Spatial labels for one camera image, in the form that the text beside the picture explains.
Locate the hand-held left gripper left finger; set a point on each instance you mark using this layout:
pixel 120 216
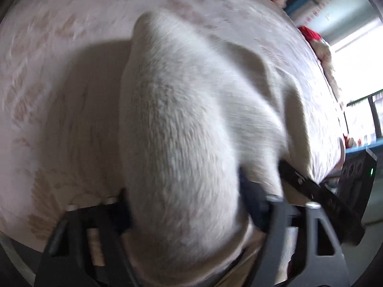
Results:
pixel 121 215

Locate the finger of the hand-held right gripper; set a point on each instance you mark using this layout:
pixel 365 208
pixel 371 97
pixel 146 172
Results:
pixel 317 191

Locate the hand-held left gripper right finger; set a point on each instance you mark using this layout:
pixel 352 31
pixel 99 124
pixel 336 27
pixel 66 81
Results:
pixel 250 194

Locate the beige sweater with black hearts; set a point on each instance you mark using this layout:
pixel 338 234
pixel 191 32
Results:
pixel 185 125

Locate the window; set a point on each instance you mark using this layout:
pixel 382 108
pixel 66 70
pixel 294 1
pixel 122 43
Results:
pixel 362 65

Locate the cream crumpled cloth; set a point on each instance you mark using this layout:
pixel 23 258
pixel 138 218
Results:
pixel 327 62

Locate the plain red cloth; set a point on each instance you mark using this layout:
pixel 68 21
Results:
pixel 309 33

